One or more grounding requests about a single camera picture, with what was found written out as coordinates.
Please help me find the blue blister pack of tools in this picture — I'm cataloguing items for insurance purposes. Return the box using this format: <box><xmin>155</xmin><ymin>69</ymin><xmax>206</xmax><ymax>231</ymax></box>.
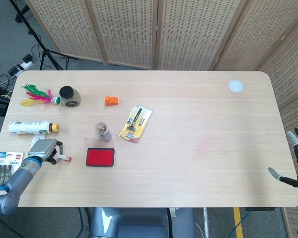
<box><xmin>0</xmin><ymin>151</ymin><xmax>24</xmax><ymax>191</ymax></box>

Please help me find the colourful feather shuttlecock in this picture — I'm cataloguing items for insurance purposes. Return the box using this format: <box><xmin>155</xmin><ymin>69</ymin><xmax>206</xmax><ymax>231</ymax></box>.
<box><xmin>20</xmin><ymin>83</ymin><xmax>62</xmax><ymax>108</ymax></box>

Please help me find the blue cable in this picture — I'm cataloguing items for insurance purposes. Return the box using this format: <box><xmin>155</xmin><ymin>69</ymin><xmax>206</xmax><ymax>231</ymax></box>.
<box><xmin>235</xmin><ymin>207</ymin><xmax>250</xmax><ymax>238</ymax></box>

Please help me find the drink bottle with yellow cap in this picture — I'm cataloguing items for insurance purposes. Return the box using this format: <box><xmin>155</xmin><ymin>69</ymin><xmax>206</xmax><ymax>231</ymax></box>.
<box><xmin>8</xmin><ymin>120</ymin><xmax>60</xmax><ymax>135</ymax></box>

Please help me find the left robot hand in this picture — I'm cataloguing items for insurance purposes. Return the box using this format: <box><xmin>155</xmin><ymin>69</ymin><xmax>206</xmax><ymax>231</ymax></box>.
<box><xmin>27</xmin><ymin>138</ymin><xmax>65</xmax><ymax>165</ymax></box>

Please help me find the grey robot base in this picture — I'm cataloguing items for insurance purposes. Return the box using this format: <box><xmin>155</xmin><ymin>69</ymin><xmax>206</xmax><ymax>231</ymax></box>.
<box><xmin>88</xmin><ymin>207</ymin><xmax>197</xmax><ymax>238</ymax></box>

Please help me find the clear tube jar with snacks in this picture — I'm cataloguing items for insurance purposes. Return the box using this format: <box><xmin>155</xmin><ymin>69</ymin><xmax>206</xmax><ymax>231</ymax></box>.
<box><xmin>94</xmin><ymin>122</ymin><xmax>113</xmax><ymax>142</ymax></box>

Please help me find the orange plastic stamp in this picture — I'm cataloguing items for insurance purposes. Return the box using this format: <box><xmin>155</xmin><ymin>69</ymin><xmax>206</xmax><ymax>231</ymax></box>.
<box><xmin>104</xmin><ymin>96</ymin><xmax>120</xmax><ymax>107</ymax></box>

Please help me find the small red white stamp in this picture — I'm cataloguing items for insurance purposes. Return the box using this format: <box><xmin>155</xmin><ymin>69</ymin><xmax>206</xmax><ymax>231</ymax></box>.
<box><xmin>57</xmin><ymin>154</ymin><xmax>73</xmax><ymax>163</ymax></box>

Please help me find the wood rattan folding screen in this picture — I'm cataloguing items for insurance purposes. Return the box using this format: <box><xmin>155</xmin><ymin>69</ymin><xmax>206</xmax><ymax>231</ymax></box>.
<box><xmin>24</xmin><ymin>0</ymin><xmax>298</xmax><ymax>72</ymax></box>
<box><xmin>258</xmin><ymin>24</ymin><xmax>298</xmax><ymax>238</ymax></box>

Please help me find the razor in yellow blister pack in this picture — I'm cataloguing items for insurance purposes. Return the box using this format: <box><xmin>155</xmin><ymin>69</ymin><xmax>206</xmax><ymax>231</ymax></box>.
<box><xmin>119</xmin><ymin>103</ymin><xmax>153</xmax><ymax>144</ymax></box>

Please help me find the black tripod stand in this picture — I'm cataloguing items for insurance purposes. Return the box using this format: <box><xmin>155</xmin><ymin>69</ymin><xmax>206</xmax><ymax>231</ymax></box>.
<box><xmin>9</xmin><ymin>0</ymin><xmax>78</xmax><ymax>71</ymax></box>

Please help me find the red ink pad clear lid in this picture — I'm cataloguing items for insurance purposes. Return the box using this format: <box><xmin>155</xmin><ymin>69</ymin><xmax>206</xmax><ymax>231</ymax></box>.
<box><xmin>84</xmin><ymin>137</ymin><xmax>116</xmax><ymax>168</ymax></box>

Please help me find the white power strip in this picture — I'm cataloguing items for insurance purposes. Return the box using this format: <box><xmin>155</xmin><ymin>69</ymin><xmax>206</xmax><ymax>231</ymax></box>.
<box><xmin>15</xmin><ymin>61</ymin><xmax>33</xmax><ymax>71</ymax></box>

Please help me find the round white cable grommet cover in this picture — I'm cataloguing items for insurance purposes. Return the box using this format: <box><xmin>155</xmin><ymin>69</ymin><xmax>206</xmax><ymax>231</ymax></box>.
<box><xmin>228</xmin><ymin>79</ymin><xmax>245</xmax><ymax>93</ymax></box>

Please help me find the glass jar with black lid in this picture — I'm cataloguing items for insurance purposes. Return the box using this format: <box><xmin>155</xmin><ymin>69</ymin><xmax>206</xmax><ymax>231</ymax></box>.
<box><xmin>59</xmin><ymin>85</ymin><xmax>82</xmax><ymax>108</ymax></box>

